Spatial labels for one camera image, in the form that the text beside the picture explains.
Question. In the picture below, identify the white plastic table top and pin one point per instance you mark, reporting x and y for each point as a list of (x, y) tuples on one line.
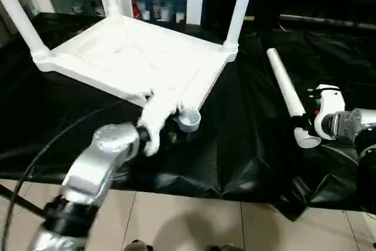
[(129, 57)]

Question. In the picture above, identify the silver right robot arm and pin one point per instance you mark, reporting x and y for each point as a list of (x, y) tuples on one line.
[(358, 124)]

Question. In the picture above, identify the black mat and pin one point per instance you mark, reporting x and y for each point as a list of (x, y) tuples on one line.
[(247, 145)]

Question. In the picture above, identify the long black bar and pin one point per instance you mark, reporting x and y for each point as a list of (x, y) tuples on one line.
[(329, 22)]

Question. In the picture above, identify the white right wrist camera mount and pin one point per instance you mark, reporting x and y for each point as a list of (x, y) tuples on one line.
[(329, 107)]

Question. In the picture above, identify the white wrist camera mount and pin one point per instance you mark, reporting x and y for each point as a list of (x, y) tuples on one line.
[(155, 119), (329, 107)]

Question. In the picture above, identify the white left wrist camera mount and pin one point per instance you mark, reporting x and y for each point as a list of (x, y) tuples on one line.
[(155, 119)]

